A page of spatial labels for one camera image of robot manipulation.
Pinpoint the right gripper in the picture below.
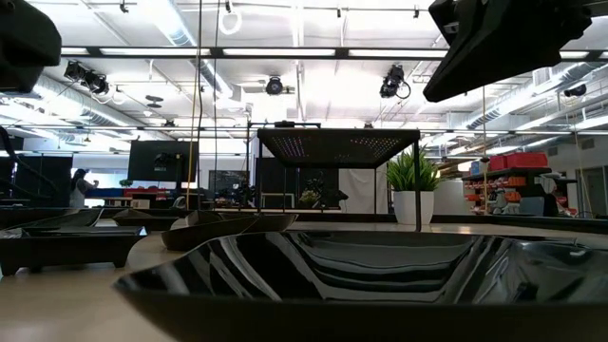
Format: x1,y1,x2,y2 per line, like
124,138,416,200
422,0,608,104

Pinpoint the black square mini plate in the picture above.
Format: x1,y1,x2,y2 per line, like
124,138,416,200
0,225,146,277

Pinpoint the black beam with light bars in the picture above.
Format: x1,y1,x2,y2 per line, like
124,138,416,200
9,124,608,136
60,46,608,62

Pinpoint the large red storage bin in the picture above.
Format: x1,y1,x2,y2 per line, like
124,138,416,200
504,151,550,170

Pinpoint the dark storage shelf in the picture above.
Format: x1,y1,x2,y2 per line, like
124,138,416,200
461,165,580,219

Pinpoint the black perforated metal rack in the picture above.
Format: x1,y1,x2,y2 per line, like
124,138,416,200
256,126,424,233

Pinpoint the green plant in white pot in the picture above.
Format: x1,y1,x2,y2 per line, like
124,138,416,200
385,145,442,225

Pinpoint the white panel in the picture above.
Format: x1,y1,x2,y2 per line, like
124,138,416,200
338,166,390,215

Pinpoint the small background potted plant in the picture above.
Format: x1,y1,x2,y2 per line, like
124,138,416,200
298,188,321,209

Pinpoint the black monitor on stand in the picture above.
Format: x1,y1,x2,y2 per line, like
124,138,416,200
126,139,200,183

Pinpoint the blue and red background table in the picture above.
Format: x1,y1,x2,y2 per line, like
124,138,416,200
74,186,173,209

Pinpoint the person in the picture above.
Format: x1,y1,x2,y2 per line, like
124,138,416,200
69,167,101,209

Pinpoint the black partition panel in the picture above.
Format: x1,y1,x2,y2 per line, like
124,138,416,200
16,153,74,208

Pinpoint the black camera with cable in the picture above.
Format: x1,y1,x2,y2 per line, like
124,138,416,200
378,64,412,101

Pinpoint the black overhead camera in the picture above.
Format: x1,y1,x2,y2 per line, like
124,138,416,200
264,74,285,97

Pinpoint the black background rig frame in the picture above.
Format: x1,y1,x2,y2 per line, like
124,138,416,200
245,120,325,211

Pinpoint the white cable loop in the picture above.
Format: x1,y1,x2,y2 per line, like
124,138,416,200
218,8,243,36

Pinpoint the black hanging cable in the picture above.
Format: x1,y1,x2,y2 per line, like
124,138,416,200
212,0,221,211

